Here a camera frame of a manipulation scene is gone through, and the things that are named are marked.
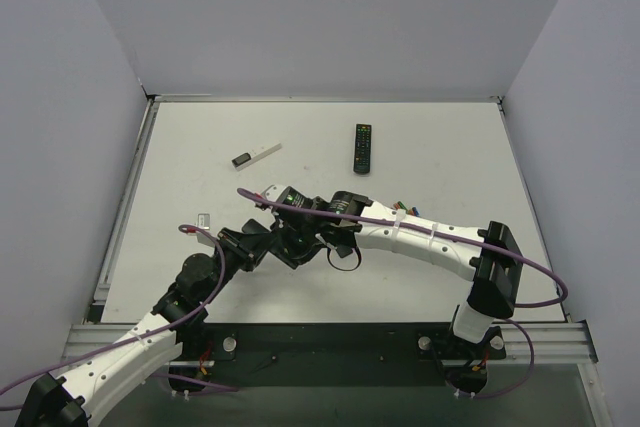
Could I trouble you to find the black remote coloured buttons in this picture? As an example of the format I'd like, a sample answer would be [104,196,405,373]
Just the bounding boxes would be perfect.
[353,124,372,175]

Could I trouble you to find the white remote with display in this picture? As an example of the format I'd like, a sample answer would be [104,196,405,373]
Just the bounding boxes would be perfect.
[231,142,282,171]

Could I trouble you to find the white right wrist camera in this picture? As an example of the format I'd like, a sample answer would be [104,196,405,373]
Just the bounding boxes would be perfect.
[256,184,287,210]

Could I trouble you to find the black battery cover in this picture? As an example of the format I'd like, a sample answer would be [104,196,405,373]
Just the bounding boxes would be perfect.
[335,245,353,258]

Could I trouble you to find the aluminium front frame rail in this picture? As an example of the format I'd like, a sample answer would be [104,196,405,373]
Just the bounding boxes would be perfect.
[59,319,600,373]

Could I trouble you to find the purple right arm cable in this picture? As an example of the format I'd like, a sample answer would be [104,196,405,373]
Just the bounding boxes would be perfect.
[236,186,570,401]

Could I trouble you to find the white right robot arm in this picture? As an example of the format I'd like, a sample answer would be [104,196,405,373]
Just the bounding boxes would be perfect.
[261,185,523,344]

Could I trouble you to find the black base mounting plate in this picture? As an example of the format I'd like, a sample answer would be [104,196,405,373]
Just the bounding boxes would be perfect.
[168,322,506,392]

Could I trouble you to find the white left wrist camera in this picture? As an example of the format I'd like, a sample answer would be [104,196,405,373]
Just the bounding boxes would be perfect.
[195,213,215,248]

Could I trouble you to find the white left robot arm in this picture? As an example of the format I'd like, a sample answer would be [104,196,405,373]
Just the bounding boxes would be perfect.
[15,224,275,426]

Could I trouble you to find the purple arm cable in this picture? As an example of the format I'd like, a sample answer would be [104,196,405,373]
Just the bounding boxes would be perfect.
[0,223,241,413]
[236,186,570,401]

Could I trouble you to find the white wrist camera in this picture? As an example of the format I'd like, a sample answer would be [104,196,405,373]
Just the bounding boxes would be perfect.
[195,213,215,248]
[256,184,287,210]

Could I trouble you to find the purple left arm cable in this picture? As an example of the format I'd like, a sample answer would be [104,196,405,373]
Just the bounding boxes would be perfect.
[0,223,241,413]

